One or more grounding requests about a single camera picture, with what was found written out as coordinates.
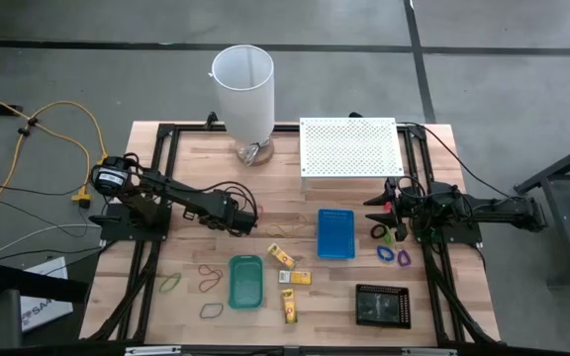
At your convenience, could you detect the white printed cardboard box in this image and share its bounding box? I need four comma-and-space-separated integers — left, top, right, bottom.
20, 255, 74, 333

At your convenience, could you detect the dark blue rubber band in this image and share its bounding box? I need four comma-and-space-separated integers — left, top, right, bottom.
198, 302, 226, 320

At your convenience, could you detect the blue plastic basket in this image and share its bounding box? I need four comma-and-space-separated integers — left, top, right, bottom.
316, 208, 357, 260

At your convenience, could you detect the green rubber band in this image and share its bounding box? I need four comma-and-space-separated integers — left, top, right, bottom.
158, 271, 183, 294

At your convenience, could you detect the black aluminium table frame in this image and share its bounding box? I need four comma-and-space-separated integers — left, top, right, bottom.
86, 121, 502, 347

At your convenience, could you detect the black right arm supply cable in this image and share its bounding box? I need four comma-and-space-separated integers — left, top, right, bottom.
397, 121, 517, 200

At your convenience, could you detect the silver metal bracket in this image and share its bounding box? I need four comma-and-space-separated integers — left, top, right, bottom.
125, 345, 182, 356
401, 347, 459, 356

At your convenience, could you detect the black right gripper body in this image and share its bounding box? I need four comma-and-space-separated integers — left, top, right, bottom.
386, 176, 418, 243

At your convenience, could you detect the white perforated metal shelf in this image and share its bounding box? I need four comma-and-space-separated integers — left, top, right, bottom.
298, 116, 406, 193

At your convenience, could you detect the red rubber band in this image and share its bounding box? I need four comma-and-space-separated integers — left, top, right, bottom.
197, 263, 225, 294

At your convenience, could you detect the black metal side table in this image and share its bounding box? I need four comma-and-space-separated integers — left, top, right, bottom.
514, 135, 570, 288

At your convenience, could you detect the clear bundled lamp cable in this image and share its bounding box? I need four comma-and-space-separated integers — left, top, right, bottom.
238, 141, 262, 167

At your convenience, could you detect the yellow extension cable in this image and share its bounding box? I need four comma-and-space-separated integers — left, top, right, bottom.
0, 81, 109, 209

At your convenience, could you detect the black plastic basket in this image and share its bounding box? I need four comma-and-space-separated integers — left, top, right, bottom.
354, 283, 413, 330

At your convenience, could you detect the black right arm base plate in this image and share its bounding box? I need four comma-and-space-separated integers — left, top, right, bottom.
413, 217, 484, 246

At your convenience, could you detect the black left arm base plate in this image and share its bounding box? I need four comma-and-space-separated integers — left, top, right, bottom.
88, 201, 173, 243

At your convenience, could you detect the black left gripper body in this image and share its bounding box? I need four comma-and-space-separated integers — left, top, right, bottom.
223, 190, 260, 237

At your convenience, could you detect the yellow crayon pack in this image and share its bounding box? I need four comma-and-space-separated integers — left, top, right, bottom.
280, 288, 299, 325
266, 242, 297, 271

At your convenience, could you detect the tan rubber band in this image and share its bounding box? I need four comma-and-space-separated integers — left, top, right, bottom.
264, 213, 311, 239

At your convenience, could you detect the white floor cable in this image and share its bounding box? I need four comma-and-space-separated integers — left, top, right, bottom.
0, 222, 103, 253

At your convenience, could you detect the white shade wooden base lamp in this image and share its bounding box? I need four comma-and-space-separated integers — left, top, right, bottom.
209, 44, 276, 168

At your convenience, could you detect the teal plastic bin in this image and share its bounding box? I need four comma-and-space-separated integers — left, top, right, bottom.
227, 253, 265, 311

